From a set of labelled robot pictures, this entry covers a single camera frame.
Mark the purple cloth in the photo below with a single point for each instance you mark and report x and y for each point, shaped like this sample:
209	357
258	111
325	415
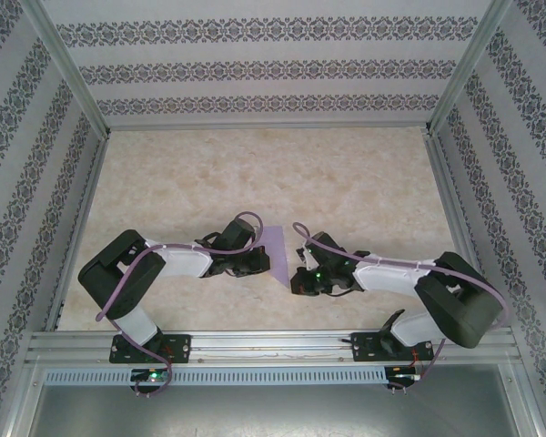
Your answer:
277	255

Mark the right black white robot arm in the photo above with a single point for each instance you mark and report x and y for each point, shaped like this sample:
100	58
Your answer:
455	309

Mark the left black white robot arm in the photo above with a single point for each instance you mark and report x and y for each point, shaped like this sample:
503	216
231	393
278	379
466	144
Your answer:
114	273

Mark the grey metal sheet panel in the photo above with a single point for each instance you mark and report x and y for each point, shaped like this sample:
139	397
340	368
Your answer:
273	414

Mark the right controller board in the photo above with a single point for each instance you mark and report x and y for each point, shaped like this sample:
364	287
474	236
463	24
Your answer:
405	377

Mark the left controller board green light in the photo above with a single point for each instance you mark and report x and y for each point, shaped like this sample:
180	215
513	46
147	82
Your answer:
152	376

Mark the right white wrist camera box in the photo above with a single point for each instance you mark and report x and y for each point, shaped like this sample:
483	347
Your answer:
308	259

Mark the long aluminium mounting rail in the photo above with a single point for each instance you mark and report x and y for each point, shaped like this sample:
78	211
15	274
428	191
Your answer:
273	346

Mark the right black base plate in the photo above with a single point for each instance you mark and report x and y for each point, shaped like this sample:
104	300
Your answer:
361	350

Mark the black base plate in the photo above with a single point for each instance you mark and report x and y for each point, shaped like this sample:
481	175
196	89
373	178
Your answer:
361	350
182	348

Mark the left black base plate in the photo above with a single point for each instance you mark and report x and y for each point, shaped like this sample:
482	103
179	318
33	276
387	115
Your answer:
182	348

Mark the aluminium rear frame rail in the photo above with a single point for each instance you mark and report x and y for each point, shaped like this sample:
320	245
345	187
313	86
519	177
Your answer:
273	125

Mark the right aluminium side rail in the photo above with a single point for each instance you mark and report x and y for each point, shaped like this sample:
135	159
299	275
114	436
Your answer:
455	205

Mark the aluminium side rail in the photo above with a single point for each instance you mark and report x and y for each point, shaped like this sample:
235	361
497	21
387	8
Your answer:
455	205
84	205

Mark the left aluminium side rail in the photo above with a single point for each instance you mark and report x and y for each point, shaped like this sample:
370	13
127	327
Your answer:
84	205

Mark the left aluminium frame post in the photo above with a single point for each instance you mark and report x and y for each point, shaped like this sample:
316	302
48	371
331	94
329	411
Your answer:
73	77

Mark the aluminium frame post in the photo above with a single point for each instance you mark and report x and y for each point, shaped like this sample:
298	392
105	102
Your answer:
73	77
464	73

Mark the right aluminium frame post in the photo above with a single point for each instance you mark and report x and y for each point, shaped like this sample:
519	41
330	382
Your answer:
464	73

